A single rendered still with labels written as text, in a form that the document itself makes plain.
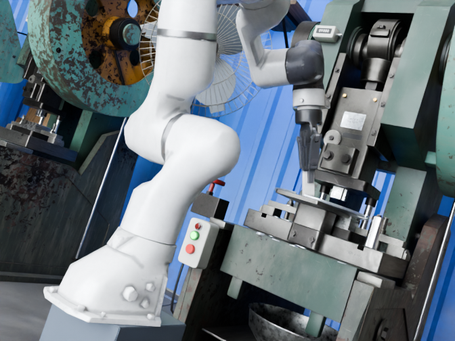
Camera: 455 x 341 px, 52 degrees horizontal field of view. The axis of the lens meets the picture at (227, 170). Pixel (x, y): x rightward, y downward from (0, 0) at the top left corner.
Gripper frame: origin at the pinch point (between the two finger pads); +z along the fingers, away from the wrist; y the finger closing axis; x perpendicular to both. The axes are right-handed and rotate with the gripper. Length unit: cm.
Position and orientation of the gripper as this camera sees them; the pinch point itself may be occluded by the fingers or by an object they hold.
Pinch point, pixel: (308, 183)
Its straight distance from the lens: 130.7
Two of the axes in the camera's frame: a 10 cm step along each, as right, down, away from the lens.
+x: 9.8, 0.0, 2.1
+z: 0.0, 10.0, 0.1
